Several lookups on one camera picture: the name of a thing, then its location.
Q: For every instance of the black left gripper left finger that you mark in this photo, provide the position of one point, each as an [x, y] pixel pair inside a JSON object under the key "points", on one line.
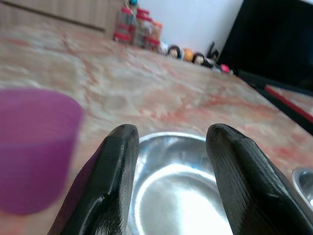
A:
{"points": [[115, 171]]}

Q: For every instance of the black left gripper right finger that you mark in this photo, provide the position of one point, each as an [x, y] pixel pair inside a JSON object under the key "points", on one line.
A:
{"points": [[244, 176]]}

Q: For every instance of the large steel bowl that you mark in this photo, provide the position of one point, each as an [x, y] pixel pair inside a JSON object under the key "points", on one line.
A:
{"points": [[171, 186]]}

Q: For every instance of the small steel bowl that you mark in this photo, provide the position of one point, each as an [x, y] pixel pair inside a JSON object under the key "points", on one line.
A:
{"points": [[304, 182]]}

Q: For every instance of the purple plastic cup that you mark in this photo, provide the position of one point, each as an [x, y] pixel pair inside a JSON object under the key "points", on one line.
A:
{"points": [[34, 149]]}

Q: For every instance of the black pink small figurine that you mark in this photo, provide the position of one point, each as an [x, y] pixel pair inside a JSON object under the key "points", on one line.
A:
{"points": [[224, 68]]}

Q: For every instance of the black haired doll figurine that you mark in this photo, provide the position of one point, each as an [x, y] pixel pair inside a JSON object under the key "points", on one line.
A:
{"points": [[174, 51], [198, 58]]}

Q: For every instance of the orange round figurine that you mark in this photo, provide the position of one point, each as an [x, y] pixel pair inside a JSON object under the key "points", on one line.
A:
{"points": [[188, 54]]}

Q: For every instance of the black television screen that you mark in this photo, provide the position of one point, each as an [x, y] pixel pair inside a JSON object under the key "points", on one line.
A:
{"points": [[271, 39]]}

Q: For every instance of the orange lidded clear jar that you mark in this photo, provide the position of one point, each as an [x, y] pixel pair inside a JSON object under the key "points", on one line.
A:
{"points": [[156, 34]]}

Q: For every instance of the red lidded clear jar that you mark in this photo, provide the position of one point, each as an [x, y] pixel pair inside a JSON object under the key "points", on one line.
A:
{"points": [[124, 24], [144, 27]]}

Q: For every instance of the wooden wall cabinet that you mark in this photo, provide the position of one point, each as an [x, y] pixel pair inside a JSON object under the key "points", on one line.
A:
{"points": [[56, 12]]}

